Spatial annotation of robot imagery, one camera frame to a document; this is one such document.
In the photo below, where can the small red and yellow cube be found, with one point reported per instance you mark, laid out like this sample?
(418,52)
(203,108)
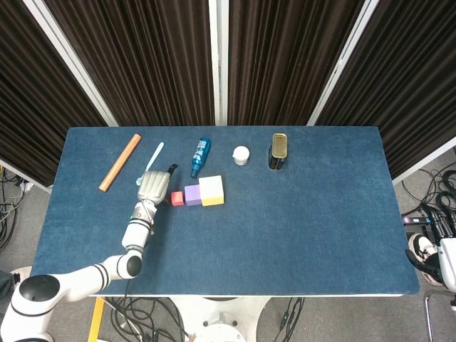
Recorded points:
(177,198)

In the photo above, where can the dark pleated divider panel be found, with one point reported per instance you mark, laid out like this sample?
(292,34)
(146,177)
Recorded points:
(285,53)
(409,71)
(35,89)
(142,53)

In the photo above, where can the white yellow block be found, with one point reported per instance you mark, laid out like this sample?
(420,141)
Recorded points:
(212,189)

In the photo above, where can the purple cube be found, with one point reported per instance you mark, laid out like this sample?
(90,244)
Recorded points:
(192,195)

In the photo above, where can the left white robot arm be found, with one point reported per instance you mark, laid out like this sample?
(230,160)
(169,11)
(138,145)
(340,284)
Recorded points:
(137,235)

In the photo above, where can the white round jar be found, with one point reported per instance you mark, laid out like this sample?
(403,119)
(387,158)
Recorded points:
(241,154)

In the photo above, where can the wooden rolling pin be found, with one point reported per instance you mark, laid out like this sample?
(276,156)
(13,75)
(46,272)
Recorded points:
(120,163)

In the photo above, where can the white and black sneaker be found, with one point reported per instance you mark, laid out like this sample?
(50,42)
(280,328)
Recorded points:
(422,244)

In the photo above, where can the yellow floor tape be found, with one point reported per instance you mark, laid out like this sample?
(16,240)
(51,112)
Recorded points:
(95,320)

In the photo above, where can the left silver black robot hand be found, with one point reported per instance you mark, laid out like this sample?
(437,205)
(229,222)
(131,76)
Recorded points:
(153,187)

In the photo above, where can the white table frame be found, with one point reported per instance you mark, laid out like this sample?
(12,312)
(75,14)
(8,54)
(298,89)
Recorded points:
(320,296)

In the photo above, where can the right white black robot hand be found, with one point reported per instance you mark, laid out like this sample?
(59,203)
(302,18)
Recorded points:
(449,260)

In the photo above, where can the black and gold tin can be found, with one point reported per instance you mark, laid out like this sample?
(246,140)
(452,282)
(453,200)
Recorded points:
(279,146)

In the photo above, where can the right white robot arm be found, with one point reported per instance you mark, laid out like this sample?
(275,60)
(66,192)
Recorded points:
(453,303)

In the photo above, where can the blue tablecloth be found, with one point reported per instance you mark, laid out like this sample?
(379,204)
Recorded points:
(285,231)

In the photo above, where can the blue spray bottle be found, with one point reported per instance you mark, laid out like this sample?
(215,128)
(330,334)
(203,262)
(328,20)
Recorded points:
(200,156)

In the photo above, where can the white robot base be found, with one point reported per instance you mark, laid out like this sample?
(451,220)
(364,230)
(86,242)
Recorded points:
(249,313)

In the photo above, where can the black power strip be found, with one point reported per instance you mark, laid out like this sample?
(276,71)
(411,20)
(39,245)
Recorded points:
(413,219)

